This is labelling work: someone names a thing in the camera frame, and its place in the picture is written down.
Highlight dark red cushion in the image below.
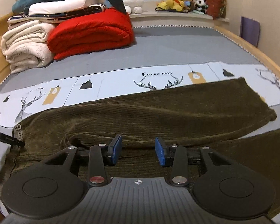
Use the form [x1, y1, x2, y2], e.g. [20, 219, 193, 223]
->
[205, 0, 227, 20]

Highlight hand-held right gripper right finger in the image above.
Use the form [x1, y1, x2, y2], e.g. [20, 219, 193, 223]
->
[155, 136, 232, 187]

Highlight yellow bear plush toy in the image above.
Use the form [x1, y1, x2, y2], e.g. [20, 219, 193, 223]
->
[157, 0, 186, 12]

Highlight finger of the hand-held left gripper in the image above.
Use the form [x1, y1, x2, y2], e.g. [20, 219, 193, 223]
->
[0, 131, 25, 148]

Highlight grey bed with deer print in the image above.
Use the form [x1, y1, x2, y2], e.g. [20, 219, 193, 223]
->
[0, 26, 280, 224]

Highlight olive corduroy pants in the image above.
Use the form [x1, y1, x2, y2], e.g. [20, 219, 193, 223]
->
[0, 77, 280, 218]

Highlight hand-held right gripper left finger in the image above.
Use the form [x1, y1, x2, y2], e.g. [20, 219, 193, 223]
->
[42, 135, 123, 188]

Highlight panda plush toy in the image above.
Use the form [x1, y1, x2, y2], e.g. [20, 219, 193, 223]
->
[195, 0, 209, 14]

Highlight folded red quilt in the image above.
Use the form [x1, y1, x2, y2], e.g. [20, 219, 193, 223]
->
[47, 7, 135, 60]

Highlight grey window sill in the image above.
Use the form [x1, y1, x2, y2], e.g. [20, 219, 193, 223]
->
[128, 4, 230, 29]

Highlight folded cream fluffy blanket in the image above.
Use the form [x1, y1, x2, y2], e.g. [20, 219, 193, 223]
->
[0, 20, 55, 74]

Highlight folded white blanket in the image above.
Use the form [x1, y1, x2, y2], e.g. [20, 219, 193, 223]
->
[28, 0, 95, 15]

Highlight white plush toy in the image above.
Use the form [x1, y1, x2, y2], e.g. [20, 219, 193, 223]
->
[122, 0, 145, 15]

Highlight folded dark patterned blanket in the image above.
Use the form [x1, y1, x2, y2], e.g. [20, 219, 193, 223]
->
[7, 3, 107, 24]

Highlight purple mat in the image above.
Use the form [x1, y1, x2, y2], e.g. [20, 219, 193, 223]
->
[239, 16, 261, 48]

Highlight wooden bed frame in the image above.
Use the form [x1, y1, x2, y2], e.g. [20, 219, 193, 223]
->
[0, 13, 280, 92]

